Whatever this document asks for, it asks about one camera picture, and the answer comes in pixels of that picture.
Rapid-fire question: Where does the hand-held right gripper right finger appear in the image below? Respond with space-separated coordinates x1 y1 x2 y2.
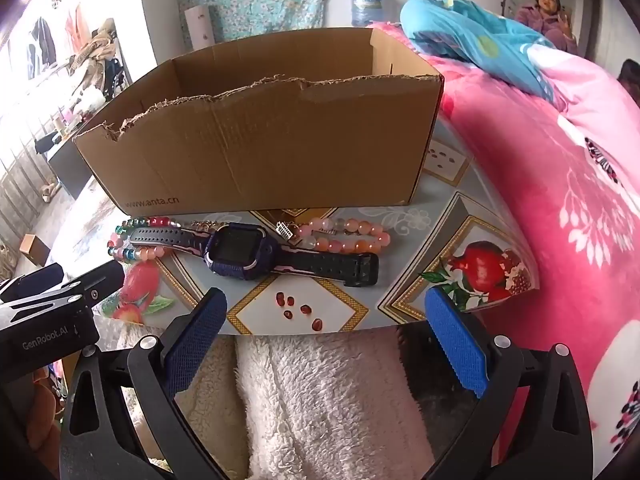
424 287 596 480

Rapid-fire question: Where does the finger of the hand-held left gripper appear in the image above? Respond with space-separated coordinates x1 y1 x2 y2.
0 262 65 305
0 260 126 322

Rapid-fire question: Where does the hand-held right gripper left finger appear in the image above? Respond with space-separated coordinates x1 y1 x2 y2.
59 287 228 480

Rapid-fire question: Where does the multicolour bead bracelet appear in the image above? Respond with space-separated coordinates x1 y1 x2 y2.
106 216 183 263

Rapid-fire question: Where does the purple black smartwatch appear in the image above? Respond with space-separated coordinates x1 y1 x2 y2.
129 222 380 287

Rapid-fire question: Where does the gold chain bracelet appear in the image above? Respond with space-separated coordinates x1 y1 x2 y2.
186 219 236 235

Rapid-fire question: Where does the pink bead bracelet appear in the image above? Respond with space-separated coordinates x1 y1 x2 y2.
292 216 392 256

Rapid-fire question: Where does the brown cardboard box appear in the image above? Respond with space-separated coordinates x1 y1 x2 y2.
74 27 445 213

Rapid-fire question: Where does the small brown box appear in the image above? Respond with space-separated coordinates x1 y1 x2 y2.
20 234 51 265

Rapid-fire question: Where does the dark cabinet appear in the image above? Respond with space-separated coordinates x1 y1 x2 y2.
47 135 96 201

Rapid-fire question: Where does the white fleece garment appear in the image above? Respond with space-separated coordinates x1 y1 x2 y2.
172 332 436 480

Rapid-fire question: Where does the pink floral blanket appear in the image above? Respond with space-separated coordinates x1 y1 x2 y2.
367 22 640 461

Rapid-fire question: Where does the beige coat pile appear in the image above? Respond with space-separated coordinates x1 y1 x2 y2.
67 17 121 91

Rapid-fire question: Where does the hanging dark jacket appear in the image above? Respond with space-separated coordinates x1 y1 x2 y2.
27 16 56 68

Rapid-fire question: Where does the hanging pink garment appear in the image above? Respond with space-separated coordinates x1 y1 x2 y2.
62 2 93 56

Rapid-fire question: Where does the blue printed quilt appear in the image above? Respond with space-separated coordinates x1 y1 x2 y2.
401 0 566 106

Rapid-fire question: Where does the blue water jug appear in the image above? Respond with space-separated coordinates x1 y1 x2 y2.
350 0 385 27

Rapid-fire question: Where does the black metal frame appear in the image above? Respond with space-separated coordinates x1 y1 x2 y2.
102 57 132 103

